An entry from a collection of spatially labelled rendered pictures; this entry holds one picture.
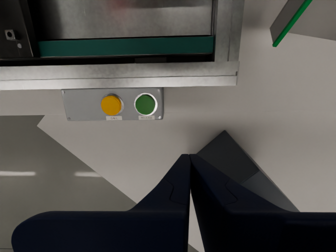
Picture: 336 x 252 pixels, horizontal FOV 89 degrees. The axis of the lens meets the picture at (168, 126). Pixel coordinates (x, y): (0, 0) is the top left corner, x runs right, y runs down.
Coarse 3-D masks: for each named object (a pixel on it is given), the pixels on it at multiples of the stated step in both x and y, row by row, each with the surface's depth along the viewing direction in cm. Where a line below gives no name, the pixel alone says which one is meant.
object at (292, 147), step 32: (64, 128) 48; (96, 128) 48; (128, 128) 48; (160, 128) 48; (192, 128) 48; (224, 128) 47; (256, 128) 47; (288, 128) 47; (320, 128) 47; (96, 160) 51; (128, 160) 51; (160, 160) 51; (256, 160) 50; (288, 160) 50; (320, 160) 50; (128, 192) 55; (288, 192) 54; (320, 192) 53; (192, 224) 59
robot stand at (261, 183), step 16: (208, 144) 48; (224, 144) 42; (208, 160) 42; (224, 160) 37; (240, 160) 33; (240, 176) 30; (256, 176) 29; (256, 192) 30; (272, 192) 30; (288, 208) 31
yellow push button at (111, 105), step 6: (108, 96) 34; (114, 96) 34; (102, 102) 34; (108, 102) 34; (114, 102) 34; (120, 102) 35; (102, 108) 35; (108, 108) 35; (114, 108) 35; (120, 108) 35; (108, 114) 35; (114, 114) 35
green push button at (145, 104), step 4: (140, 96) 34; (144, 96) 34; (148, 96) 34; (136, 100) 34; (140, 100) 34; (144, 100) 34; (148, 100) 34; (152, 100) 34; (136, 104) 34; (140, 104) 34; (144, 104) 34; (148, 104) 34; (152, 104) 34; (136, 108) 35; (140, 108) 34; (144, 108) 34; (148, 108) 34; (152, 108) 34; (140, 112) 35; (144, 112) 35; (148, 112) 35
